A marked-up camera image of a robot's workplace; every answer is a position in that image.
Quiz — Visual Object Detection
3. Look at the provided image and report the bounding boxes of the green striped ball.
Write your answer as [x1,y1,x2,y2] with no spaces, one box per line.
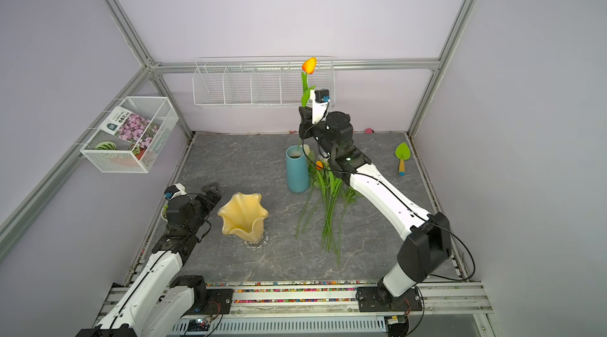
[95,141,117,150]

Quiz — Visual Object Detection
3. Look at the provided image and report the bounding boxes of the teal cylinder vase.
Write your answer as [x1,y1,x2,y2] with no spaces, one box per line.
[286,146,310,193]

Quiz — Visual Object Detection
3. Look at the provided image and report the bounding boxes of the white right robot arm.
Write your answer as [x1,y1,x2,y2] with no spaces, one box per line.
[299,106,452,307]

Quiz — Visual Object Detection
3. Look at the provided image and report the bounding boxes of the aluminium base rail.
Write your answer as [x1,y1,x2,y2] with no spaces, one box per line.
[93,281,493,335]

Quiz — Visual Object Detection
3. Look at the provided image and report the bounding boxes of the seed packet purple flowers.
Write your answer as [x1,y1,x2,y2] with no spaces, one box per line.
[99,106,160,149]

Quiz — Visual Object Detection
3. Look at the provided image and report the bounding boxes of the long white wire basket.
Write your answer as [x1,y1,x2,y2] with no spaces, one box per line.
[192,56,308,108]

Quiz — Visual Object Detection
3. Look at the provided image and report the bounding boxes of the green garden trowel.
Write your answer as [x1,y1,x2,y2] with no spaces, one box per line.
[395,143,411,176]

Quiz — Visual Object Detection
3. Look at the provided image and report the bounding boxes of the square white wire basket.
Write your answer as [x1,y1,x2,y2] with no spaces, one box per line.
[80,96,179,174]

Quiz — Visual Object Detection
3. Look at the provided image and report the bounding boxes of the yellow wavy glass vase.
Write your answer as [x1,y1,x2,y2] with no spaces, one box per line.
[218,193,269,250]

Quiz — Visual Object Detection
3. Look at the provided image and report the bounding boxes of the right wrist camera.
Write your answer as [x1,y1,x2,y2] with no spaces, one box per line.
[311,89,330,125]

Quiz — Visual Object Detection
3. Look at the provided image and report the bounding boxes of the orange yellow tulip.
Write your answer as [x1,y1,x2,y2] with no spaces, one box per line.
[300,57,317,121]

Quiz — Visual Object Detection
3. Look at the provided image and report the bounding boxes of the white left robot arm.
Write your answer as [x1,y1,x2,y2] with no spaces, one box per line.
[78,182,221,336]

